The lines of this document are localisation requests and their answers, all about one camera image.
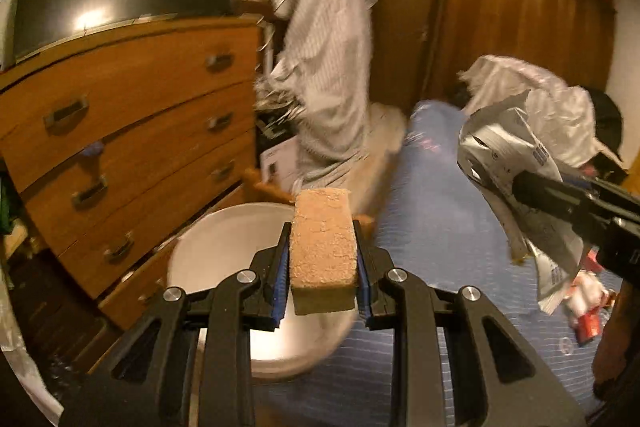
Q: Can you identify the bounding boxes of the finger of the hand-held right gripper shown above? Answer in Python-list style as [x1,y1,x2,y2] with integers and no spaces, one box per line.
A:
[562,176,640,208]
[512,170,616,233]

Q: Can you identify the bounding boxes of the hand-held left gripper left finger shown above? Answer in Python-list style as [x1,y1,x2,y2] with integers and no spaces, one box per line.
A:
[60,222,293,427]

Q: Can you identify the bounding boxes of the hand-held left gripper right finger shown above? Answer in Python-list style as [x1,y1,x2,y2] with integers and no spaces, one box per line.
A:
[352,219,588,427]

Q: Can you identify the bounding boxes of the tan sponge block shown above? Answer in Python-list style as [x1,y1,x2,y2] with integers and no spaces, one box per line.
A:
[289,188,362,317]

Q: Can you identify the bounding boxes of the white plastic bin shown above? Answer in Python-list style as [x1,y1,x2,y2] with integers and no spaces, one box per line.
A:
[166,202,358,380]

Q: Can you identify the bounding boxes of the white blue-printed wrapper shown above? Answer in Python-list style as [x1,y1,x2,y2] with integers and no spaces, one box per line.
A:
[457,89,586,315]

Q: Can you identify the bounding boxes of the red white snack wrapper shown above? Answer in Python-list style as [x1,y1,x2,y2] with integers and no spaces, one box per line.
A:
[565,272,618,348]

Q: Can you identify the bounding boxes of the blue patterned bedsheet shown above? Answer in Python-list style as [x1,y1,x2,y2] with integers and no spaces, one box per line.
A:
[252,99,626,427]

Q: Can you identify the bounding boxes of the silvery white cloth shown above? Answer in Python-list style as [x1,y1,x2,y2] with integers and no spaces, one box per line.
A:
[459,54,601,168]

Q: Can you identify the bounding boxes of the white cardboard box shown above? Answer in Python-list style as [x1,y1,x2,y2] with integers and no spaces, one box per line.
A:
[259,138,301,190]

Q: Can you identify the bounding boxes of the brown wooden wardrobe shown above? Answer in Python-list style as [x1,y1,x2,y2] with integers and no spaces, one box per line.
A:
[430,0,617,108]

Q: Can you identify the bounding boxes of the striped grey cloth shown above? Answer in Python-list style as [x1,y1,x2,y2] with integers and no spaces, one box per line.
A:
[252,0,373,192]

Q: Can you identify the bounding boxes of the brown wooden door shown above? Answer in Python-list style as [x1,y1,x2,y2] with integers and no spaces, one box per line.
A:
[362,0,446,112]

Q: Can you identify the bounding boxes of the wooden chest of drawers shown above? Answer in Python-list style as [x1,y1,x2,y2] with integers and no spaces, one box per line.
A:
[0,14,266,333]

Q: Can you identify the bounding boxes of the clear plastic bag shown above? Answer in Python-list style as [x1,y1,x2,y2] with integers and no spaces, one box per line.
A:
[0,302,63,413]

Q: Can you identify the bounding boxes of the green cloth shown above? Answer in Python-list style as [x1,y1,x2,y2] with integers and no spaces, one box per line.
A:
[0,177,22,235]

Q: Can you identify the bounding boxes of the wooden bed frame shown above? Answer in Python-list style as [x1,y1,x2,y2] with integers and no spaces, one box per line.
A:
[242,168,375,230]

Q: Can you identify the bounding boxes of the wire clothes hangers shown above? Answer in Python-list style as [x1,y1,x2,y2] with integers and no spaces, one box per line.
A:
[252,24,301,120]

